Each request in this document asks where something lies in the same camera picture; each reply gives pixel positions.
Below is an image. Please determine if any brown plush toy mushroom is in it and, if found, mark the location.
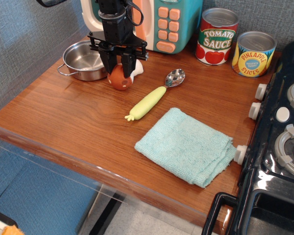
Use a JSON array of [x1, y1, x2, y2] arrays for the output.
[[107, 60, 144, 91]]

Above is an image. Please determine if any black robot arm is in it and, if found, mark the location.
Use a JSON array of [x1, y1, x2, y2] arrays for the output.
[[87, 0, 148, 78]]

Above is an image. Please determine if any light blue folded cloth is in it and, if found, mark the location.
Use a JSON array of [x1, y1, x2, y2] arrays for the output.
[[135, 108, 236, 188]]

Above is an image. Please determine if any pineapple slices toy can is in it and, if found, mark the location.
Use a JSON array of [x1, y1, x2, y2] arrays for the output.
[[232, 31, 277, 78]]

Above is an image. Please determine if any black braided cable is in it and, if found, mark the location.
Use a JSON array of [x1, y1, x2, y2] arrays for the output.
[[35, 0, 68, 8]]

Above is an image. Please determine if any spoon with green corn handle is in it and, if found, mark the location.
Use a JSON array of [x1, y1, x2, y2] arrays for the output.
[[124, 69, 186, 121]]

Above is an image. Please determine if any orange plush item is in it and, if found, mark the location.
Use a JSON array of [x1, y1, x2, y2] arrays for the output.
[[1, 225, 24, 235]]

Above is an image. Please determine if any tomato sauce toy can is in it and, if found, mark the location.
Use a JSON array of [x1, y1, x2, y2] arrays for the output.
[[196, 8, 239, 65]]

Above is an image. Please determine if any teal toy microwave oven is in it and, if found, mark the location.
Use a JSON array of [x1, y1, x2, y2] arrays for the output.
[[81, 0, 203, 54]]

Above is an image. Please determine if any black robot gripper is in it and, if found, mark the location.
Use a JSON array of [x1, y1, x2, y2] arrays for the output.
[[87, 14, 148, 78]]

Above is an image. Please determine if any black toy stove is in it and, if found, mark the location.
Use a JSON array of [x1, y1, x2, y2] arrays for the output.
[[202, 42, 294, 235]]

